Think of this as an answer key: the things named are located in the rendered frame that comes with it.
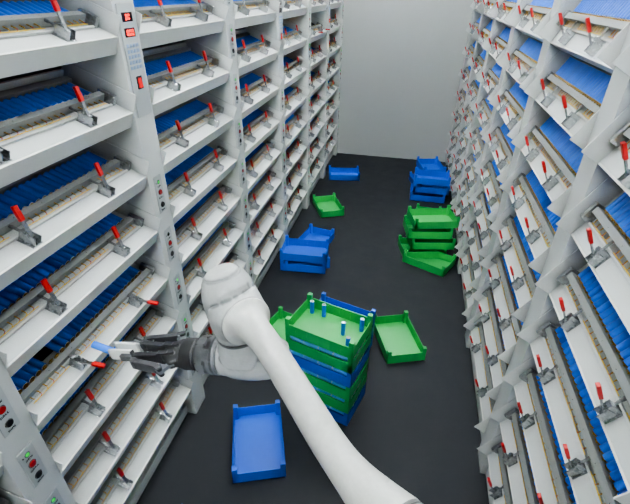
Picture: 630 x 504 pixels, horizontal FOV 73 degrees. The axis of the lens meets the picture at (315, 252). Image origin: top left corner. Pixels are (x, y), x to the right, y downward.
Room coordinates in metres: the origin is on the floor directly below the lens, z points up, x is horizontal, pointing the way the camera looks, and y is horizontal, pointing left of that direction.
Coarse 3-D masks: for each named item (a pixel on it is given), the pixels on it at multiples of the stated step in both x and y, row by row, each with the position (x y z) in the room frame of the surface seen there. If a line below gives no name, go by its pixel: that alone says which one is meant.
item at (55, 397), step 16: (144, 256) 1.22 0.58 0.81; (160, 272) 1.21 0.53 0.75; (144, 288) 1.13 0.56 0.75; (160, 288) 1.16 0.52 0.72; (128, 304) 1.05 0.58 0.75; (144, 304) 1.07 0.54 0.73; (128, 320) 0.99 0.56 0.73; (96, 336) 0.90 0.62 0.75; (112, 336) 0.92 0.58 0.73; (80, 352) 0.84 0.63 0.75; (96, 352) 0.85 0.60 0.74; (64, 368) 0.78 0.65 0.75; (48, 384) 0.73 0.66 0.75; (64, 384) 0.74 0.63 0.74; (80, 384) 0.77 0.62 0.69; (48, 400) 0.69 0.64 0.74; (64, 400) 0.71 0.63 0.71; (32, 416) 0.62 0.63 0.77; (48, 416) 0.66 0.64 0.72
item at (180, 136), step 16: (208, 96) 1.92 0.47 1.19; (176, 112) 1.69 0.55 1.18; (192, 112) 1.74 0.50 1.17; (208, 112) 1.80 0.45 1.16; (224, 112) 1.90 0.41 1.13; (160, 128) 1.51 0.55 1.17; (176, 128) 1.54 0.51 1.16; (192, 128) 1.64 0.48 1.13; (208, 128) 1.70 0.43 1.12; (224, 128) 1.81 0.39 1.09; (160, 144) 1.43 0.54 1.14; (176, 144) 1.47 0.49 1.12; (192, 144) 1.52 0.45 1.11; (176, 160) 1.40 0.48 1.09
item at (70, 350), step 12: (144, 276) 1.16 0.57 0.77; (132, 288) 1.09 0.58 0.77; (120, 300) 1.03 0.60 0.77; (108, 312) 0.97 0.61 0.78; (120, 312) 1.00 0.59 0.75; (96, 324) 0.92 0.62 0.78; (108, 324) 0.94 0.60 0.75; (84, 336) 0.87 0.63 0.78; (72, 348) 0.82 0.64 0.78; (60, 360) 0.78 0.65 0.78; (48, 372) 0.74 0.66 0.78; (36, 384) 0.70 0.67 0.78; (24, 396) 0.67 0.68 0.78
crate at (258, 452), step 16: (240, 416) 1.20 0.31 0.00; (256, 416) 1.20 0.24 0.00; (272, 416) 1.20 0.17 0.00; (240, 432) 1.12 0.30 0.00; (256, 432) 1.12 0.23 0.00; (272, 432) 1.12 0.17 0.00; (240, 448) 1.05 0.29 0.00; (256, 448) 1.05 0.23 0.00; (272, 448) 1.05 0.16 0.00; (240, 464) 0.98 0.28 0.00; (256, 464) 0.98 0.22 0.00; (272, 464) 0.98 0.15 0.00; (240, 480) 0.91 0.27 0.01
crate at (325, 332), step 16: (304, 304) 1.43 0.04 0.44; (320, 304) 1.45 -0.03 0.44; (288, 320) 1.29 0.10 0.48; (304, 320) 1.38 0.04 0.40; (320, 320) 1.38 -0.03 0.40; (336, 320) 1.38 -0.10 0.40; (352, 320) 1.38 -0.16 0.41; (368, 320) 1.33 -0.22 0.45; (304, 336) 1.26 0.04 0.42; (320, 336) 1.23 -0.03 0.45; (336, 336) 1.28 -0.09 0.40; (352, 336) 1.29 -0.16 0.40; (336, 352) 1.19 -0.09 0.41; (352, 352) 1.16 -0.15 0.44
